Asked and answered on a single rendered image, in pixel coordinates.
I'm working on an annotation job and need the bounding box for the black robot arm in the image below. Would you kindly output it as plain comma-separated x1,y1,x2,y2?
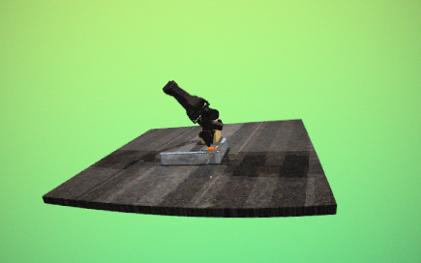
163,80,224,131

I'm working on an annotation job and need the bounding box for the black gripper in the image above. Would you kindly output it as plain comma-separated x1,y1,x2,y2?
198,119,216,147

